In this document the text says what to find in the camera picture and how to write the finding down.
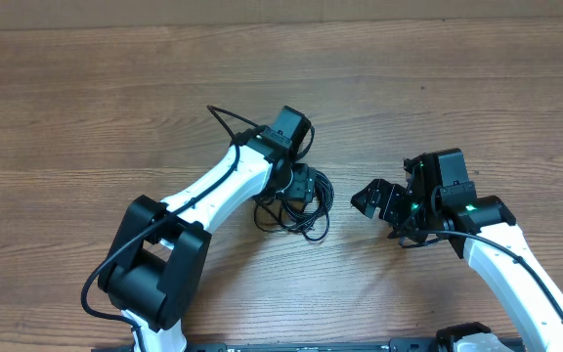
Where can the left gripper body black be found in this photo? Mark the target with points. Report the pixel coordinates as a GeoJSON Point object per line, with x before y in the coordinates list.
{"type": "Point", "coordinates": [301, 186]}

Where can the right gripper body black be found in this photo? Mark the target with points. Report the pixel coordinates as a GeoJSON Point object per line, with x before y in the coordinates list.
{"type": "Point", "coordinates": [419, 213]}

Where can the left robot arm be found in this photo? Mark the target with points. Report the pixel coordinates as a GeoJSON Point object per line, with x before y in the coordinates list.
{"type": "Point", "coordinates": [155, 261]}

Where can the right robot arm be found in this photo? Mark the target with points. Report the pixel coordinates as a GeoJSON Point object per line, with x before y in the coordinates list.
{"type": "Point", "coordinates": [439, 203]}

